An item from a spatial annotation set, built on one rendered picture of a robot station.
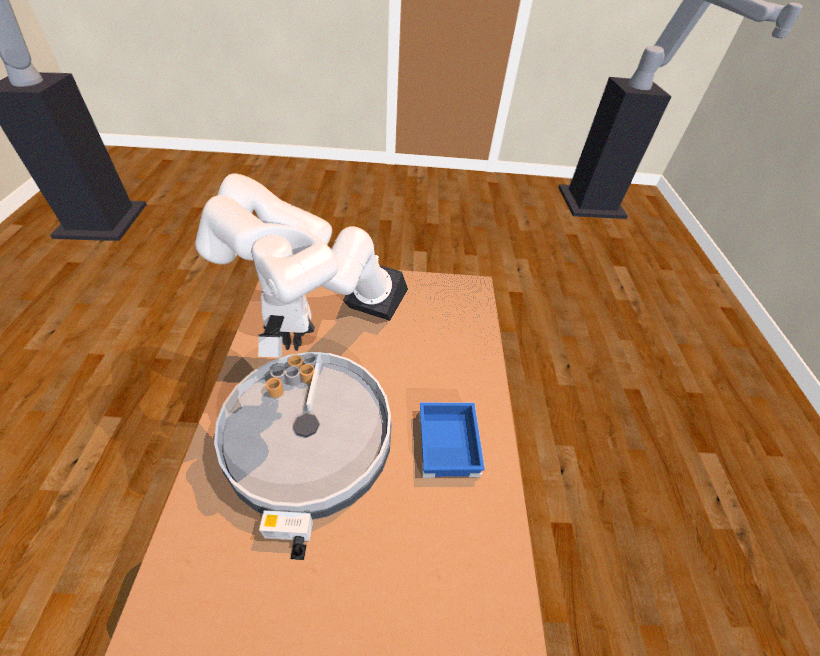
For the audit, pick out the blue tray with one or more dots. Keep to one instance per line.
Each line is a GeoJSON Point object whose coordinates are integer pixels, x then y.
{"type": "Point", "coordinates": [451, 445]}

